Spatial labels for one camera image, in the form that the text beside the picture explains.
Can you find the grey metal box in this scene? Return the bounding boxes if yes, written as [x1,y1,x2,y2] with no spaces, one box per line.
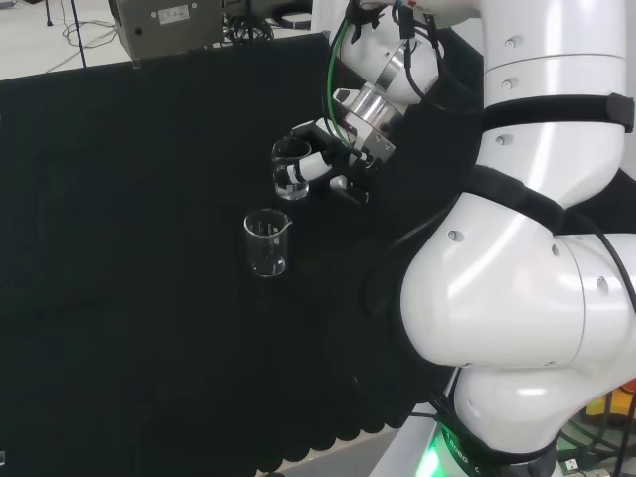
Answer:
[107,0,225,61]

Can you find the green cable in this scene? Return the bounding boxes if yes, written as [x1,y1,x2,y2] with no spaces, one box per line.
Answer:
[325,14,362,155]

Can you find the glass beaker with clear liquid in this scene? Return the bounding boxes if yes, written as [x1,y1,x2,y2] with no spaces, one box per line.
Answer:
[271,137,312,202]

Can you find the empty glass beaker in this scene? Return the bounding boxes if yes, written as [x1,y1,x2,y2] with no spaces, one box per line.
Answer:
[242,207,294,278]

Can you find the black tripod stand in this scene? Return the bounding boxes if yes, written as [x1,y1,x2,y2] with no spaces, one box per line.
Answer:
[223,0,274,47]

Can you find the thin black pole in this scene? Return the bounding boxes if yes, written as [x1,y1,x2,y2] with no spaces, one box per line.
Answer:
[67,0,89,69]

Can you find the white base platform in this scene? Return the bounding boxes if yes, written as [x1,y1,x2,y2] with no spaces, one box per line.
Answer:
[255,401,451,477]

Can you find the yellow stop button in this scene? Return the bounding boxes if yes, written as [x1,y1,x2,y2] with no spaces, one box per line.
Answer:
[584,380,636,426]

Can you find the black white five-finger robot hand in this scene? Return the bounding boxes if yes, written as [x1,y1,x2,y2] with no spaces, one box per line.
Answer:
[287,112,399,207]

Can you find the black bench cloth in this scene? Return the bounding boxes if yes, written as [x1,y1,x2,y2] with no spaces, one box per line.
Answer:
[0,30,488,476]

